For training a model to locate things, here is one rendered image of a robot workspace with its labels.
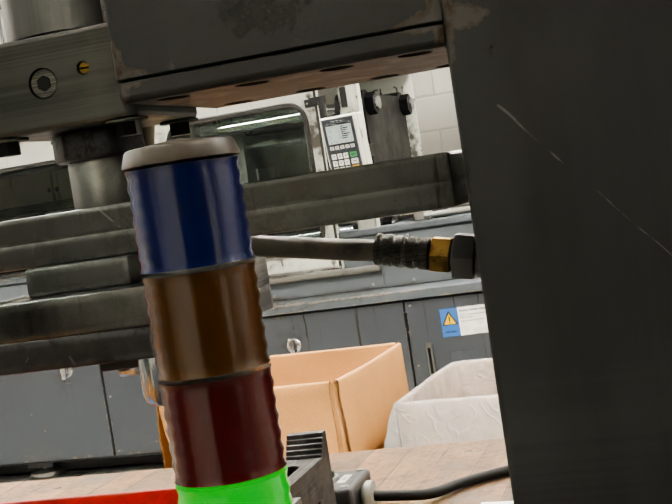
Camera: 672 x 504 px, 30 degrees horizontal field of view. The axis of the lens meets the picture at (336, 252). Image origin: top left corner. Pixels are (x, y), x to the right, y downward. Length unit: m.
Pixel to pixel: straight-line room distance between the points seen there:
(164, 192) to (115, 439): 5.59
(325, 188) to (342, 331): 4.80
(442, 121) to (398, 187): 6.65
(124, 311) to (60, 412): 5.47
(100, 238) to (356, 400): 2.42
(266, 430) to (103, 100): 0.29
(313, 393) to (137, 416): 2.97
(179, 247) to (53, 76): 0.29
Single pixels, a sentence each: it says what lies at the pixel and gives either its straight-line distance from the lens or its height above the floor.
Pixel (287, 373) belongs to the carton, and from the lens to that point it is 3.59.
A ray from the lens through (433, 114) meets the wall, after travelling 7.27.
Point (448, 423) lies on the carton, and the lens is 2.94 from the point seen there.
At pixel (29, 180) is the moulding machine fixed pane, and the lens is 6.06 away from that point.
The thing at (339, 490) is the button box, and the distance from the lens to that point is 1.04.
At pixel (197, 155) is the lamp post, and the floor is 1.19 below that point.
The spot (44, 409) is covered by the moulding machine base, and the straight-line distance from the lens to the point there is 6.14.
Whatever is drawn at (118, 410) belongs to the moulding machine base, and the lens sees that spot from 5.94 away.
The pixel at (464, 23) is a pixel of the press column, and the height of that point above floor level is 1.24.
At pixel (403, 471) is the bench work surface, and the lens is 1.20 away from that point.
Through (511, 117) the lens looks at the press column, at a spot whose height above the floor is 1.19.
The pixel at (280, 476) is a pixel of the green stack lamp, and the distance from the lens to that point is 0.42.
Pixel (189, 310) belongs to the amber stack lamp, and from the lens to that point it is 0.40.
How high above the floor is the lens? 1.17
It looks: 3 degrees down
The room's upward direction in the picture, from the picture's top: 9 degrees counter-clockwise
